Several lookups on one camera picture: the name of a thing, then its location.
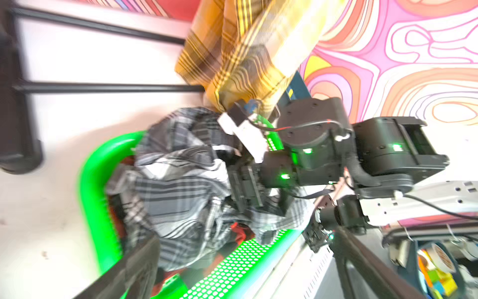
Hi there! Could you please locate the dark teal tray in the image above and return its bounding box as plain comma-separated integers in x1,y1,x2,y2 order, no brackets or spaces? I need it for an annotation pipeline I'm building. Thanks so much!
277,71,311,110

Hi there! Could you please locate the red black plaid shirt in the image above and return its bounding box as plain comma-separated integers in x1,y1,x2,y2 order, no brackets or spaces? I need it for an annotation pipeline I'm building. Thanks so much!
106,156,254,247

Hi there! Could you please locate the black clothes rack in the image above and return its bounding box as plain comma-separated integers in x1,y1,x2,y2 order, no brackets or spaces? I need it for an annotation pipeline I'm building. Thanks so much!
1,1,204,175

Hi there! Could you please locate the green plastic basket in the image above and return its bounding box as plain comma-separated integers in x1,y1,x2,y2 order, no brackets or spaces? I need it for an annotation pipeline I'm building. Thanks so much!
78,131,301,299

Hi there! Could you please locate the yellow plaid shirt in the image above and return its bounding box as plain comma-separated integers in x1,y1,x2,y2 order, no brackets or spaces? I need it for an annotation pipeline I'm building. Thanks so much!
175,1,347,117

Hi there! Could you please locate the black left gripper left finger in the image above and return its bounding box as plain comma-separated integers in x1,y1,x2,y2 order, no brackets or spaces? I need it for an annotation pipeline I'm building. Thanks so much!
76,235,160,299

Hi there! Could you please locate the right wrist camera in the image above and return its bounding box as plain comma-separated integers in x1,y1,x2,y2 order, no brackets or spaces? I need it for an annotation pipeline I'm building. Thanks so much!
217,100,269,164

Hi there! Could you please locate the grey plaid shirt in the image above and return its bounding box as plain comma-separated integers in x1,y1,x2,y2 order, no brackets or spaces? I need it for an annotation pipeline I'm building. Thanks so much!
106,107,314,272

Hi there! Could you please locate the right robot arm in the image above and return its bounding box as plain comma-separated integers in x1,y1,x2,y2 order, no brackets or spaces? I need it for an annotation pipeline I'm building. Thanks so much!
219,98,478,227

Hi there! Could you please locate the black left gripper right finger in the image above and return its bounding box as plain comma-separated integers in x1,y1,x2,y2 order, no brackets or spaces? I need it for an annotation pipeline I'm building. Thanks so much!
330,227,424,299

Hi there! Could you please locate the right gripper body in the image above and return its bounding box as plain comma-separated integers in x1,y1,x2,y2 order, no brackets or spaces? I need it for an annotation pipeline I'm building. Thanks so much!
227,154,295,217

